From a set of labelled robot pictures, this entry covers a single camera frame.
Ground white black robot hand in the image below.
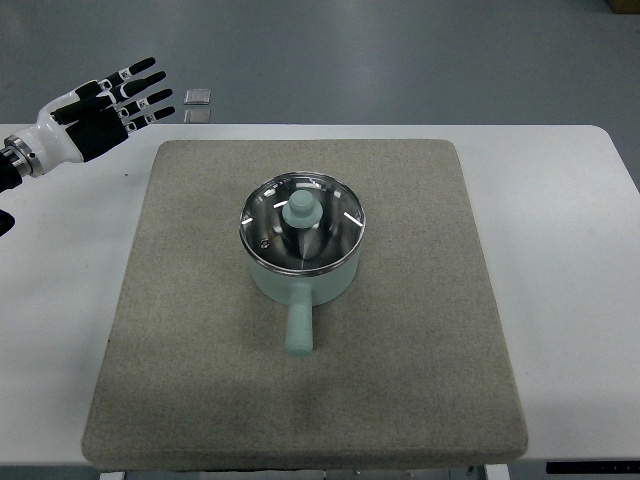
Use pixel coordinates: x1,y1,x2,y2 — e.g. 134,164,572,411
1,57,175,179

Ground glass lid with green knob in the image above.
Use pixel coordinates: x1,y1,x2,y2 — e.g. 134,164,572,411
239,172,366,276

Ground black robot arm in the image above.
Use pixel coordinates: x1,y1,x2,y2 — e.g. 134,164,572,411
0,147,22,236

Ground lower metal floor plate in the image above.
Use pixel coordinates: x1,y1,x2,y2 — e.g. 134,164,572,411
184,108,211,124

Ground metal floor plate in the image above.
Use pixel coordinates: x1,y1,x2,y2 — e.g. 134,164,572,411
184,108,211,124
184,88,211,105

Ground upper metal floor plate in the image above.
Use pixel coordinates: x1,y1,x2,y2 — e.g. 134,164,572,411
184,88,211,105

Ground mint green saucepan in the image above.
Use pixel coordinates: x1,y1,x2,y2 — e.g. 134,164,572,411
244,245,361,357

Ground beige fabric mat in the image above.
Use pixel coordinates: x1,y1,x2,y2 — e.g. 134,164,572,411
81,139,528,470

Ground cardboard box corner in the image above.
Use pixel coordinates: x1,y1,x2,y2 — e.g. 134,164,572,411
607,0,640,15

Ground black table control panel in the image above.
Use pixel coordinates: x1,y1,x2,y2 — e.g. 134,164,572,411
545,460,640,475

